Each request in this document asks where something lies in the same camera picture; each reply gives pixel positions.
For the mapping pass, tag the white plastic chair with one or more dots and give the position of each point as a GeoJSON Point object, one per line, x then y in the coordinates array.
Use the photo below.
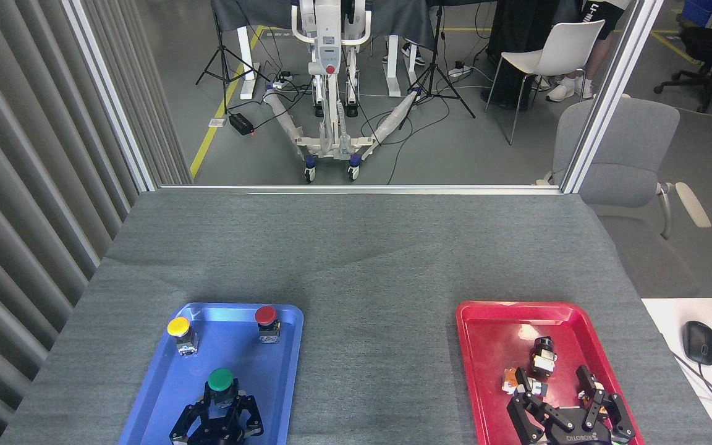
{"type": "Point", "coordinates": [560, 52]}

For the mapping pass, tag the blue plastic tray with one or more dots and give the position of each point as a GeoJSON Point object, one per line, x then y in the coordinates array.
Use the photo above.
{"type": "Point", "coordinates": [269, 383]}

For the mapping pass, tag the white stand on wheels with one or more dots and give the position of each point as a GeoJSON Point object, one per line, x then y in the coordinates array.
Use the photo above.
{"type": "Point", "coordinates": [328, 74]}

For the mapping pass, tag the white desk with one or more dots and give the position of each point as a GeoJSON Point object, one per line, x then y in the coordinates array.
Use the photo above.
{"type": "Point", "coordinates": [671, 321]}

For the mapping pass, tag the black knob switch orange base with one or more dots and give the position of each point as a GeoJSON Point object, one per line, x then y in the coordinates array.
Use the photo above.
{"type": "Point", "coordinates": [604, 403]}

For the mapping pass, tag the grey office chair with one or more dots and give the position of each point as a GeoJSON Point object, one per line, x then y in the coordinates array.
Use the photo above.
{"type": "Point", "coordinates": [628, 148]}

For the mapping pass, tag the person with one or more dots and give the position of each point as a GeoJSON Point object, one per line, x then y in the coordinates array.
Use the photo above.
{"type": "Point", "coordinates": [597, 49]}

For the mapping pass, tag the red push button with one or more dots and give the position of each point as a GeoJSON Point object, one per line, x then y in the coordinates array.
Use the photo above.
{"type": "Point", "coordinates": [266, 316]}

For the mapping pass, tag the blue bin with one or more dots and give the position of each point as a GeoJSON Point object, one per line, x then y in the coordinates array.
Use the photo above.
{"type": "Point", "coordinates": [699, 11]}

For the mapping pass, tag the orange white switch block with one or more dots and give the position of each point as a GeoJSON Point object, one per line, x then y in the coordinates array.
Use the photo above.
{"type": "Point", "coordinates": [509, 380]}

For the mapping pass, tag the silver frame post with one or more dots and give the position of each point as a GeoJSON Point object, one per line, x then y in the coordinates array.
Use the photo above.
{"type": "Point", "coordinates": [109, 93]}
{"type": "Point", "coordinates": [609, 93]}

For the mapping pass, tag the red plastic tray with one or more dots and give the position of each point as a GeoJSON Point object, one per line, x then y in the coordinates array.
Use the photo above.
{"type": "Point", "coordinates": [492, 358]}

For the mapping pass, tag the green push button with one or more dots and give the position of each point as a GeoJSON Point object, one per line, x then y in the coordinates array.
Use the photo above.
{"type": "Point", "coordinates": [221, 378]}

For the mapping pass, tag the yellow push button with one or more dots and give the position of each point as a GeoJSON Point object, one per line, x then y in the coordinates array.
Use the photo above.
{"type": "Point", "coordinates": [179, 327]}

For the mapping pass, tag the silver frame rail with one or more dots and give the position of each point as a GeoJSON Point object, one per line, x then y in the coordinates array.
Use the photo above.
{"type": "Point", "coordinates": [362, 188]}

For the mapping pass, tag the black computer mouse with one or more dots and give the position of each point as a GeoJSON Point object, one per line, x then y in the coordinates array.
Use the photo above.
{"type": "Point", "coordinates": [700, 343]}

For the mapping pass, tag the black office chair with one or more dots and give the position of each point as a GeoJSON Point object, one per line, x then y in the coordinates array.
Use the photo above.
{"type": "Point", "coordinates": [711, 49]}

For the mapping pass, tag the white power strip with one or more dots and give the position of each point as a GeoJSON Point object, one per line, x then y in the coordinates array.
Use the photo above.
{"type": "Point", "coordinates": [282, 79]}
{"type": "Point", "coordinates": [460, 69]}

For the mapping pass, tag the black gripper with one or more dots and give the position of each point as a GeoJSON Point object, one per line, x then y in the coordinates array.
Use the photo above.
{"type": "Point", "coordinates": [214, 436]}
{"type": "Point", "coordinates": [578, 436]}

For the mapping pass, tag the black tripod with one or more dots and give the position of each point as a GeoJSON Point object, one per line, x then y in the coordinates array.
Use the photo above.
{"type": "Point", "coordinates": [225, 62]}
{"type": "Point", "coordinates": [435, 74]}

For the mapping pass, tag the black knob switch white base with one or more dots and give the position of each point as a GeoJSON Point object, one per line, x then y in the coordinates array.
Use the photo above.
{"type": "Point", "coordinates": [544, 353]}

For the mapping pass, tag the black power box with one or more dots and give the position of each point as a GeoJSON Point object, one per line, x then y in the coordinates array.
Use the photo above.
{"type": "Point", "coordinates": [240, 123]}

